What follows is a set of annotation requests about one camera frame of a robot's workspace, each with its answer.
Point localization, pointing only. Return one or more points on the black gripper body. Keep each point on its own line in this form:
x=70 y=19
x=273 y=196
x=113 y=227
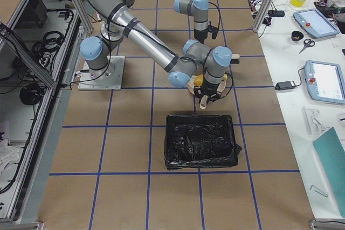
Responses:
x=209 y=89
x=200 y=35

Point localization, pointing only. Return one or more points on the beige plastic dustpan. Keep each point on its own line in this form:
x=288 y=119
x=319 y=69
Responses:
x=191 y=86

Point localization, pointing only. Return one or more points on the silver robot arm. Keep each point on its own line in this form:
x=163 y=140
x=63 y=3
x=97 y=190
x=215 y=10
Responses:
x=199 y=11
x=120 y=24

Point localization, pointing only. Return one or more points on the black-lined trash bin right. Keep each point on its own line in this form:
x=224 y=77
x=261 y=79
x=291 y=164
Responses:
x=200 y=141

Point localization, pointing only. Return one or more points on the pale banana peel piece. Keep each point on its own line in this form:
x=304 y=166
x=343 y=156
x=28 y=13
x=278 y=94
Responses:
x=224 y=78

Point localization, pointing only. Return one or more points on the black power adapter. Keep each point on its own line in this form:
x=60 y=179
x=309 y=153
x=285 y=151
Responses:
x=285 y=85

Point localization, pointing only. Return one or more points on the yellow tape roll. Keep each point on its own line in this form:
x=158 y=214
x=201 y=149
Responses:
x=297 y=3

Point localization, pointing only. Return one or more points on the black scissors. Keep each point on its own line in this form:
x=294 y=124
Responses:
x=306 y=44

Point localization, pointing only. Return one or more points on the blue teach pendant near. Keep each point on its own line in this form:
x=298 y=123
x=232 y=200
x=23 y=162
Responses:
x=324 y=81

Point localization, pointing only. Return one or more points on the blue teach pendant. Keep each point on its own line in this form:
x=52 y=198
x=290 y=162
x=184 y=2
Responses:
x=315 y=23
x=324 y=81

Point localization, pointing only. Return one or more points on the blue teach pendant far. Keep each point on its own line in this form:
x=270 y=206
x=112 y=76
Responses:
x=315 y=23

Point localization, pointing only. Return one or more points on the teal folder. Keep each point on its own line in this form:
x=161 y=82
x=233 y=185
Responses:
x=331 y=155

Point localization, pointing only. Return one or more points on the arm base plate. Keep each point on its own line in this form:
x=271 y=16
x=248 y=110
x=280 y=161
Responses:
x=106 y=79

